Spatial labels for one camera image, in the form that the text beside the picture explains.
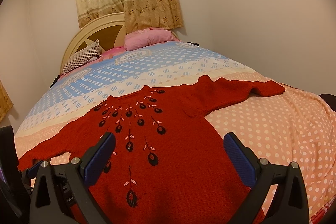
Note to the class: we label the pink pillow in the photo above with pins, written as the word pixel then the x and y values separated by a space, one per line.
pixel 147 37

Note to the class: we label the polka dot bed cover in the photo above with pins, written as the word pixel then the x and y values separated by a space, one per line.
pixel 297 125

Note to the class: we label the cream wooden headboard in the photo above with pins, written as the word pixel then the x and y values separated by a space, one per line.
pixel 109 29

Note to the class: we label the striped grey pillow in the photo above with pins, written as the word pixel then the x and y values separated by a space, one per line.
pixel 82 57

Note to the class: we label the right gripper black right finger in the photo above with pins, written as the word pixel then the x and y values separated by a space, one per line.
pixel 289 204

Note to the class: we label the beige side window curtain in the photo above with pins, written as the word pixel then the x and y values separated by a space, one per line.
pixel 5 102

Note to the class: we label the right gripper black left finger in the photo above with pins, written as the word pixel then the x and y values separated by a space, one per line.
pixel 56 184

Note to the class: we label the red knitted embroidered sweater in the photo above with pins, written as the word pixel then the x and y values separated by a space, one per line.
pixel 169 164

